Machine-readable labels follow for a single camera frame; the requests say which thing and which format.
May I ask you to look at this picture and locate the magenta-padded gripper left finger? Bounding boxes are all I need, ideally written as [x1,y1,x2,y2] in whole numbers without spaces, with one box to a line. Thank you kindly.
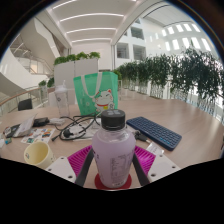
[44,145,96,188]

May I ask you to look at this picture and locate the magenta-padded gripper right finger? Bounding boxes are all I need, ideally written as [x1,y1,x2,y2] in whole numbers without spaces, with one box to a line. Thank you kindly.
[132,145,182,187]

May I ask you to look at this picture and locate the purple drink bottle black cap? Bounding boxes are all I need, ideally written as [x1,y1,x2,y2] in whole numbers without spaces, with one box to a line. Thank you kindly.
[91,109,137,190]

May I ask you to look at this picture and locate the small white packet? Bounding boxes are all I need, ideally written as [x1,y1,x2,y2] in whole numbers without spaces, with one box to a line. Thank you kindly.
[145,142,165,157]

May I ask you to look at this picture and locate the dark blue keyboard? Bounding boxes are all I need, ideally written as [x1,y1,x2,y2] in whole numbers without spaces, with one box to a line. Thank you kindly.
[126,116,183,152]

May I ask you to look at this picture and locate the flat round red coaster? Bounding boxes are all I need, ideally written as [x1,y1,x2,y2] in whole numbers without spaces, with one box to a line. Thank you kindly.
[94,172,133,191]

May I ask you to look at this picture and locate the pale yellow cup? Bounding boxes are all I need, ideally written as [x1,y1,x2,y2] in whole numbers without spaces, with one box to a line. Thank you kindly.
[23,141,55,170]

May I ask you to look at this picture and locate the colourful sticker sheet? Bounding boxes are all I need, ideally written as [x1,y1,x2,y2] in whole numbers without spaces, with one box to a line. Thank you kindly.
[20,127,55,145]

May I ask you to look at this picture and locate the black flat pouch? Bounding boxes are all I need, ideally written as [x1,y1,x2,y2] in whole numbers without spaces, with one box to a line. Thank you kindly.
[33,117,50,128]

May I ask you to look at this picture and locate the white booklet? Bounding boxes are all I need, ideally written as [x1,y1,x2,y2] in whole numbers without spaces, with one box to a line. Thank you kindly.
[13,114,38,138]

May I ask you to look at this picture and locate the clear tumbler with lid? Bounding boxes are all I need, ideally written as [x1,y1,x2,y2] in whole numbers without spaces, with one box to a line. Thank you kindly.
[53,79,71,118]

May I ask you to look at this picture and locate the green tote bag cat print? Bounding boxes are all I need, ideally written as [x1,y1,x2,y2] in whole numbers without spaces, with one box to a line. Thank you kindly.
[73,71,120,117]

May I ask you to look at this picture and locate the black chair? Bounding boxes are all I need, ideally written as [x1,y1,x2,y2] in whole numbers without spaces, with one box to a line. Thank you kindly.
[17,98,34,112]

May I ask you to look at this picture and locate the potted green plants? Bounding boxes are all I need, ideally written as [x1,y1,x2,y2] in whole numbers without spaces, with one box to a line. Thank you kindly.
[37,77,55,89]

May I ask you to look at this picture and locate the white cabinet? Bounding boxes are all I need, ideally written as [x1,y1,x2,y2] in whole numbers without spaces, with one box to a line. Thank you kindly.
[53,57,100,89]

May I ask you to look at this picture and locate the green hedge along railing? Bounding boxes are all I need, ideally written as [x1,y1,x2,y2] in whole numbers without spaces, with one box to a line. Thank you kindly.
[113,46,224,118]

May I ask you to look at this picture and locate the green plants atop cabinet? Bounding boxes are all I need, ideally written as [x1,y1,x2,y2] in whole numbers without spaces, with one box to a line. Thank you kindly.
[53,51,101,66]

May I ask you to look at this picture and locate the black cables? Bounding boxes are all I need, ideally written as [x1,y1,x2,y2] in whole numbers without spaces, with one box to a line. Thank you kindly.
[51,114,101,142]

